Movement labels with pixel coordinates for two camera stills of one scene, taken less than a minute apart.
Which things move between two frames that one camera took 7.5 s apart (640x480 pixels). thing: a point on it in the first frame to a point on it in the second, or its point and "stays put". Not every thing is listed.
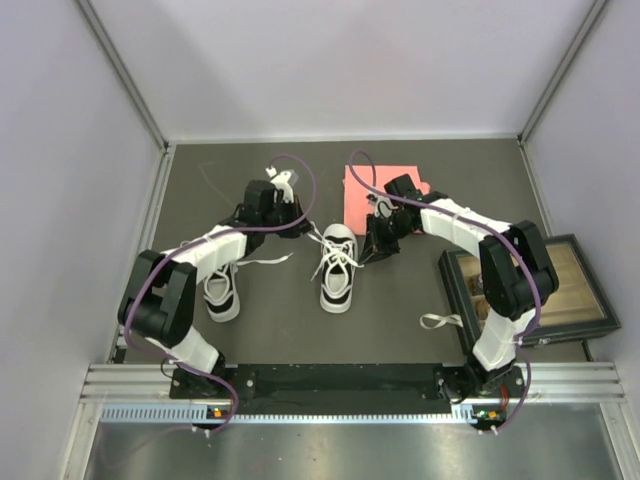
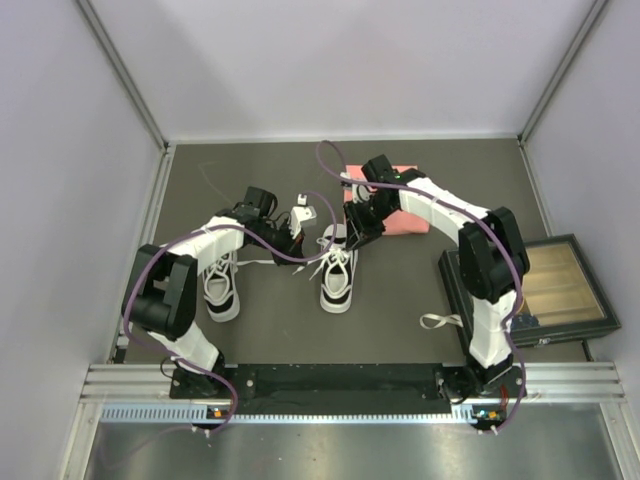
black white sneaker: x=339 y=259 stays put
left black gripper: x=293 y=209 to x=293 y=247
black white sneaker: x=221 y=289 stays put
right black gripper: x=376 y=247 to x=358 y=232
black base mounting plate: x=351 y=388 stays put
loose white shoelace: x=453 y=319 stays put
